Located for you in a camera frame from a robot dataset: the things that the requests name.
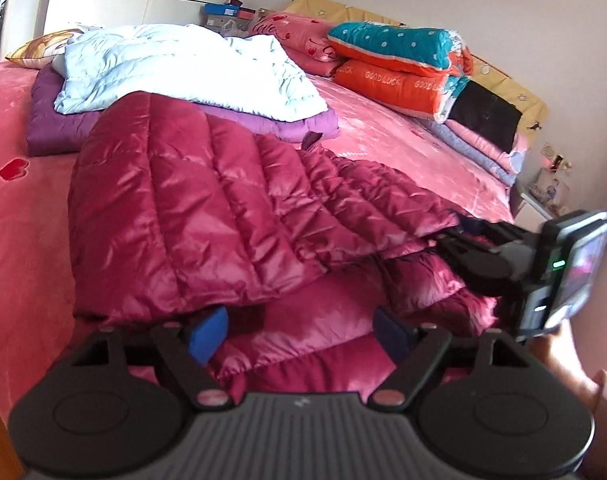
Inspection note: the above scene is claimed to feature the pink heart print pillow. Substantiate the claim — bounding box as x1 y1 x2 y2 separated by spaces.
247 12 344 61
283 45 349 77

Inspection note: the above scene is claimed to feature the person's right forearm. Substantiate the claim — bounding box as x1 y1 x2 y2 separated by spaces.
531 327 607 466

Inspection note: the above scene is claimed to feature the yellow padded headboard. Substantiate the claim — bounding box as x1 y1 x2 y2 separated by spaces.
283 0 549 133

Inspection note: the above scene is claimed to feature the pink plush bed blanket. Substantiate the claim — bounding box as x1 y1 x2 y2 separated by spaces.
0 60 514 411

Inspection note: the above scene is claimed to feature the red puffer jacket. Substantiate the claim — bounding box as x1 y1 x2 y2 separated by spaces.
67 91 501 401

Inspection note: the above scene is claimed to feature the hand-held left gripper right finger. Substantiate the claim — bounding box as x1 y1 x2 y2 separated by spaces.
368 305 539 411

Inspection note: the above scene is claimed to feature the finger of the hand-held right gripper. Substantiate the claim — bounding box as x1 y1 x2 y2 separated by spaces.
451 212 521 249
431 239 517 301

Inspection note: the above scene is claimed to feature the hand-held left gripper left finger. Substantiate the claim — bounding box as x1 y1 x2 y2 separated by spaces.
58 305 234 411

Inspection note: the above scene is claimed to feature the teal and orange folded quilt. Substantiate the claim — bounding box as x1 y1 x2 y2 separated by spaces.
327 21 477 123

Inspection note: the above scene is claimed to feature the blue shoe box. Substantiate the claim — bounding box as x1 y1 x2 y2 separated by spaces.
203 2 242 17

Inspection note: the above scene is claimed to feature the white nightstand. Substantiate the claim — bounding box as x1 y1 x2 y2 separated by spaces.
511 180 574 223

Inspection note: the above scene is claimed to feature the cartoon print pillow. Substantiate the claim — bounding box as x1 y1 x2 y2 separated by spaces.
6 27 104 68

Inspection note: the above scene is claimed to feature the photo frame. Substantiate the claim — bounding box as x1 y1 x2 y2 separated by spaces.
536 180 571 211

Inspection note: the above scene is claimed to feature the pink folded blanket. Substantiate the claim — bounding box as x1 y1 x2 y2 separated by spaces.
448 120 529 175

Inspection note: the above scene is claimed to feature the light blue comforter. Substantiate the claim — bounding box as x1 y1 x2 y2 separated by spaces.
53 24 330 122

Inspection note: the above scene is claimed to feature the purple quilted cloth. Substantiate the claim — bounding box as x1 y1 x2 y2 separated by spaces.
26 65 340 157

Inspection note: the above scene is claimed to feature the black folded cloth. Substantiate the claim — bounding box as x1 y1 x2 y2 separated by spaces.
443 79 524 153

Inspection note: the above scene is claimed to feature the grey shoe box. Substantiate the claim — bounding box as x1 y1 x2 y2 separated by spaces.
204 15 256 31

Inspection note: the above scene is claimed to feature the grey-blue folded blanket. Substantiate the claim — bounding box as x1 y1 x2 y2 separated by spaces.
423 119 518 188

